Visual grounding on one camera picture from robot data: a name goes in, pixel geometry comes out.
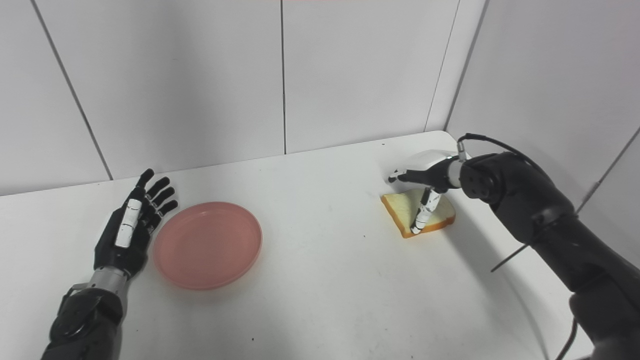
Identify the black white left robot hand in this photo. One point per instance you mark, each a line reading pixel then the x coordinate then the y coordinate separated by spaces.
pixel 112 250

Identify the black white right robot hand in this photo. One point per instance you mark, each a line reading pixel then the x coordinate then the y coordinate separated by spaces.
pixel 432 170

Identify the slice of white bread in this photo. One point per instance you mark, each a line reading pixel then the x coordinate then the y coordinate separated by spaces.
pixel 402 210

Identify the pink round plate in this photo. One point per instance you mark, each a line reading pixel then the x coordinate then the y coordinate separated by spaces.
pixel 207 245

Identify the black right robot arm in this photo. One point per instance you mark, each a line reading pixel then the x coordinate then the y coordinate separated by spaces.
pixel 550 225

